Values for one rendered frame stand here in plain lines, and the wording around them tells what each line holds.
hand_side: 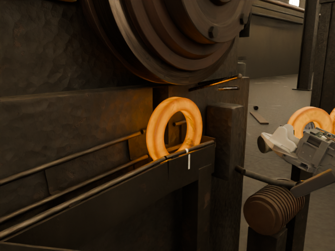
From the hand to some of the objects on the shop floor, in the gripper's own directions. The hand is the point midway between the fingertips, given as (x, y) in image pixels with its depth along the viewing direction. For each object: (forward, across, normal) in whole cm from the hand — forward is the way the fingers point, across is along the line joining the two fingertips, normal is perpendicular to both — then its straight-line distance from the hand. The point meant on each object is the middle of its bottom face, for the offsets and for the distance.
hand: (265, 138), depth 72 cm
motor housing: (-18, -21, +73) cm, 78 cm away
